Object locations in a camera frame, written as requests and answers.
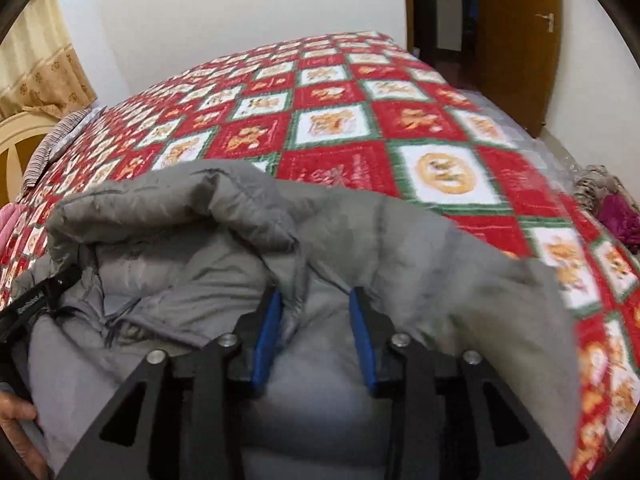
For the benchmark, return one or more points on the red printed blanket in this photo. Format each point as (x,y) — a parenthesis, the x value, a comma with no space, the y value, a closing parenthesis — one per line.
(325,125)

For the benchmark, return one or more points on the clear plastic sheet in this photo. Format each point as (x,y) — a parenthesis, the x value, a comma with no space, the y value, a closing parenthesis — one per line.
(530,135)

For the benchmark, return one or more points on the beige patterned curtain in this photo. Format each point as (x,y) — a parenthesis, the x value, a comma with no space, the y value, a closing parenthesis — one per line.
(40,60)

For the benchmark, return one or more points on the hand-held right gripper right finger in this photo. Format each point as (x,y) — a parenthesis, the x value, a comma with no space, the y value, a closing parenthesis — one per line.
(362,345)

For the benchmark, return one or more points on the magenta crumpled cloth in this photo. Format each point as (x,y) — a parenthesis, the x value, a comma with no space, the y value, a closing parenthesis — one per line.
(620,220)

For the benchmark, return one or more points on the grey padded jacket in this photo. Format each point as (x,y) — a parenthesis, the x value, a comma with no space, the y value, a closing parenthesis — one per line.
(200,240)

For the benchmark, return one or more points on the striped pillow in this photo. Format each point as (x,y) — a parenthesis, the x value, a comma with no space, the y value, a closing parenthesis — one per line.
(55,145)

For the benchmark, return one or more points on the person's left hand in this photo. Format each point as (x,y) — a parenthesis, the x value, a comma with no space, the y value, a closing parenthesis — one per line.
(17,412)

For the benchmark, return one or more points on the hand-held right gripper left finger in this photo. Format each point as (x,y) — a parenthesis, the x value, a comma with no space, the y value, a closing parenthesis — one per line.
(267,340)

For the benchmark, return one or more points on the pink cloth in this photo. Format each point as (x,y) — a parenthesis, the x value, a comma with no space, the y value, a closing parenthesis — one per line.
(7,225)

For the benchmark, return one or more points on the brown wooden door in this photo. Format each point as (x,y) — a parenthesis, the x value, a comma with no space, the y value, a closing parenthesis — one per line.
(510,35)

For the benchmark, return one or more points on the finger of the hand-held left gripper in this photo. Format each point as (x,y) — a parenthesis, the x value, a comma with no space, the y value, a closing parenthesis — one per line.
(65,279)

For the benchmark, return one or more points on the dark wooden door frame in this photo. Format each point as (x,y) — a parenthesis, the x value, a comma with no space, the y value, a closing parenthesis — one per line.
(407,5)

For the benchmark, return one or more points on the cream bed headboard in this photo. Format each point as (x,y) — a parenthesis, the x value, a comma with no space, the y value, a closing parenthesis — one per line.
(20,140)

